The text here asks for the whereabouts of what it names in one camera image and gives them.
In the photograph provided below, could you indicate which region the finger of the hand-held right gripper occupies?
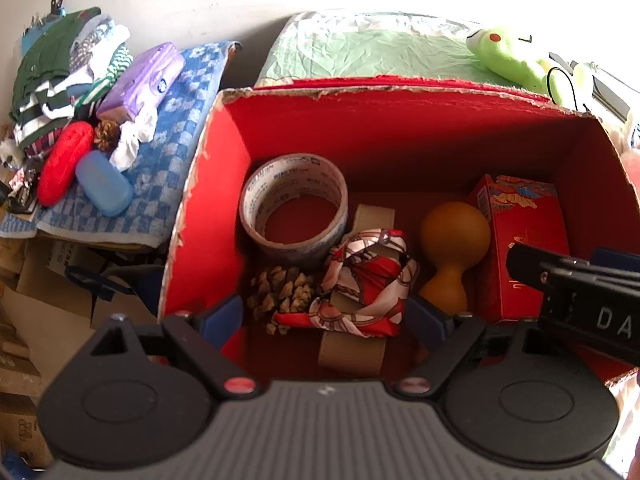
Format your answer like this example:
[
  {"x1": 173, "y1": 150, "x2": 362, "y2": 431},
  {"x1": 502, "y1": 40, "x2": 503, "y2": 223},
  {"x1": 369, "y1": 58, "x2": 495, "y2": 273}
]
[
  {"x1": 506, "y1": 242, "x2": 640, "y2": 292},
  {"x1": 590, "y1": 247, "x2": 640, "y2": 274}
]

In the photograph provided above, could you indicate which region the green frog plush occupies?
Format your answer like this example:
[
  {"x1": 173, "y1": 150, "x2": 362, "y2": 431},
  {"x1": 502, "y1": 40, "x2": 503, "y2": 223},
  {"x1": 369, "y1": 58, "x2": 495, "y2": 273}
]
[{"x1": 466, "y1": 25, "x2": 594, "y2": 107}]

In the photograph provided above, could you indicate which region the blue checkered towel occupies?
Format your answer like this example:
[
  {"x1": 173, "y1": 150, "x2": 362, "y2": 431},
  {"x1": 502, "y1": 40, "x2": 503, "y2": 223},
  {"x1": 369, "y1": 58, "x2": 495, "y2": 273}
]
[{"x1": 0, "y1": 41, "x2": 242, "y2": 252}]

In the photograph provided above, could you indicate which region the red white patterned scarf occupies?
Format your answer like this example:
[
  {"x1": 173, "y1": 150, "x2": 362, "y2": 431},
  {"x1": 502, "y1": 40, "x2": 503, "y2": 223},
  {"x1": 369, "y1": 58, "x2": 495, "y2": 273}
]
[{"x1": 274, "y1": 228, "x2": 419, "y2": 339}]

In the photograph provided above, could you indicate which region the pile of cardboard boxes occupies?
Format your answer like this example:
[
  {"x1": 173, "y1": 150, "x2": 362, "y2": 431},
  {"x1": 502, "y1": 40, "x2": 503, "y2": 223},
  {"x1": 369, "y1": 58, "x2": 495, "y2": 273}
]
[{"x1": 0, "y1": 237, "x2": 168, "y2": 468}]

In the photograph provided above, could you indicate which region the blue glasses case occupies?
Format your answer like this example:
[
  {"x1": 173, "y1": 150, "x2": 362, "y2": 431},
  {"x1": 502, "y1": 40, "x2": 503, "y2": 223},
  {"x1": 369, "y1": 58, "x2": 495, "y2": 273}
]
[{"x1": 75, "y1": 150, "x2": 134, "y2": 218}]

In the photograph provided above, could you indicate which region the crumpled white tissue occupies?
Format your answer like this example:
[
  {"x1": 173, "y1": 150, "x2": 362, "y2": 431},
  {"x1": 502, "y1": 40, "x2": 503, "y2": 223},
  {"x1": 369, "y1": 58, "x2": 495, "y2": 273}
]
[{"x1": 109, "y1": 107, "x2": 159, "y2": 170}]

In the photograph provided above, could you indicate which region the pile of folded clothes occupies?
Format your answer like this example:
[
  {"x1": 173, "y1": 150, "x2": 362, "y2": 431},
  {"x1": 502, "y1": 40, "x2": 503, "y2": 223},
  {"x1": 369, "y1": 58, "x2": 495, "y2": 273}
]
[{"x1": 10, "y1": 7, "x2": 132, "y2": 157}]

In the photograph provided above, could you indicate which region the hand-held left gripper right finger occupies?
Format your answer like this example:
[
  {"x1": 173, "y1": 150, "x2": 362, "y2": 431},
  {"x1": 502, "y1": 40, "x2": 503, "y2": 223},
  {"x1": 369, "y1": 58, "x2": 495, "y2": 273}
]
[{"x1": 395, "y1": 294, "x2": 544, "y2": 397}]

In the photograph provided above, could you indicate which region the small red patterned box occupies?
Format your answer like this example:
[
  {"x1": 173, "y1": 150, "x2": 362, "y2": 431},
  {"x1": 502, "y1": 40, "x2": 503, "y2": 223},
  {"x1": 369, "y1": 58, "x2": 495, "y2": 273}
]
[{"x1": 467, "y1": 174, "x2": 572, "y2": 324}]

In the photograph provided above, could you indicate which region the brown wooden gourd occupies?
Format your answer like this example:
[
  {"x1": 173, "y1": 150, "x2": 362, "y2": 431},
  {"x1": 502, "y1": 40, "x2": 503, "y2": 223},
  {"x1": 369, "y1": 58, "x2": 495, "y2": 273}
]
[{"x1": 419, "y1": 201, "x2": 492, "y2": 317}]

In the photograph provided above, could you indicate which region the purple tissue pack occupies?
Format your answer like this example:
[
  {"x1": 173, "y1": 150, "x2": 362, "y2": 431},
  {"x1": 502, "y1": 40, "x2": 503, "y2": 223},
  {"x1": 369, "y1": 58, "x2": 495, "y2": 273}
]
[{"x1": 96, "y1": 42, "x2": 185, "y2": 124}]

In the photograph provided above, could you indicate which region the printed packing tape roll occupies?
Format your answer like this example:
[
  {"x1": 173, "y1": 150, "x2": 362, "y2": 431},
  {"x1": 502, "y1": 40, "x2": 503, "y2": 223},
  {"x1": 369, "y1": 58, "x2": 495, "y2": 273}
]
[{"x1": 239, "y1": 153, "x2": 349, "y2": 262}]

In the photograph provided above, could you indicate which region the large pine cone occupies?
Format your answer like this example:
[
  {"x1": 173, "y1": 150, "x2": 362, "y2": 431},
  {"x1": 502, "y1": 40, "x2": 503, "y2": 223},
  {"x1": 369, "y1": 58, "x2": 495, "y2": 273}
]
[{"x1": 246, "y1": 265, "x2": 322, "y2": 337}]

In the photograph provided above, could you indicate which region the red glasses case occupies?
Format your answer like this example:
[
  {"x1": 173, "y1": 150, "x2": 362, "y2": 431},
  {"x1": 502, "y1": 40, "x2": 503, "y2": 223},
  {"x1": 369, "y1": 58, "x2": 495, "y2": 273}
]
[{"x1": 37, "y1": 121, "x2": 96, "y2": 208}]

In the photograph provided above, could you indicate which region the beige belt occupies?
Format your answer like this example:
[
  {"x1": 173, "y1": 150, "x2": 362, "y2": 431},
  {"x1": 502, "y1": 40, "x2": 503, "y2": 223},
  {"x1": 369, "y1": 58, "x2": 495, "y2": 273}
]
[{"x1": 318, "y1": 204, "x2": 397, "y2": 378}]

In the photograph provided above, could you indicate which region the green crinkled sheet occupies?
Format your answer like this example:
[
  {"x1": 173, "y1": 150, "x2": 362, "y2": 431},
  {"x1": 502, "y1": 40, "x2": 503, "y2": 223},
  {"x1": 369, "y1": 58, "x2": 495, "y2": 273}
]
[{"x1": 255, "y1": 10, "x2": 557, "y2": 97}]

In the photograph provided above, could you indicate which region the red cardboard box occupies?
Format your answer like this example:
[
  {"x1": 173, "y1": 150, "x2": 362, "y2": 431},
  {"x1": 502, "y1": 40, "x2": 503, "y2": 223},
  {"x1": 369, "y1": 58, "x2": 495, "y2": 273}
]
[{"x1": 159, "y1": 75, "x2": 640, "y2": 392}]

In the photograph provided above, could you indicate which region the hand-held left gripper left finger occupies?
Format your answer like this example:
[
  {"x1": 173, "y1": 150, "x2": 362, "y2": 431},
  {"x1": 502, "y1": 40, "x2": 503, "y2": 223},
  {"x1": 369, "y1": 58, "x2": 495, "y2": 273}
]
[{"x1": 92, "y1": 294, "x2": 261, "y2": 397}]

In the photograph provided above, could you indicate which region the small pine cone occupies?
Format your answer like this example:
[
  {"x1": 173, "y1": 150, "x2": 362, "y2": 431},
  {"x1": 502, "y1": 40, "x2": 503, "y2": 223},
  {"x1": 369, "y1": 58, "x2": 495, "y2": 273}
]
[{"x1": 93, "y1": 119, "x2": 122, "y2": 152}]

